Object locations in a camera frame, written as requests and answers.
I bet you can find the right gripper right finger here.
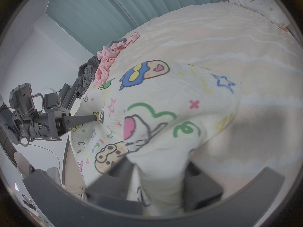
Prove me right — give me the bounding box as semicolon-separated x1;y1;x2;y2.
183;162;224;211

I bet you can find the dark grey garment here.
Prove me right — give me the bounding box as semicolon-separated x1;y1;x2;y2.
76;56;100;99

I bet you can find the white printed pyjama top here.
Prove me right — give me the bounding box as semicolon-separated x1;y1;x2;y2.
71;60;242;217

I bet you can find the blue-green curtain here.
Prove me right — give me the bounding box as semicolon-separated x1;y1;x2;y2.
46;0;249;56

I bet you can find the white printed pillow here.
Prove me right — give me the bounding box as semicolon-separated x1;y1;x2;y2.
228;0;291;28

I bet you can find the black cable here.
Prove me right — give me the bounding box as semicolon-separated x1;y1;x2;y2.
30;93;46;114

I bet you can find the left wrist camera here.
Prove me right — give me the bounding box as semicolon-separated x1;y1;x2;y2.
44;93;62;113

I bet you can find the bed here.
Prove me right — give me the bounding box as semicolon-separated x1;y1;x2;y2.
62;0;303;199

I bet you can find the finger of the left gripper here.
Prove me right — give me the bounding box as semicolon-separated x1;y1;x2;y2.
62;114;98;130

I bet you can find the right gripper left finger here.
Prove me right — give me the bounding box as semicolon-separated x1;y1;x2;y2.
86;159;143;214

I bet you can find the pink garment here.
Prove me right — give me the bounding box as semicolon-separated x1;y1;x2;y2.
96;32;140;86

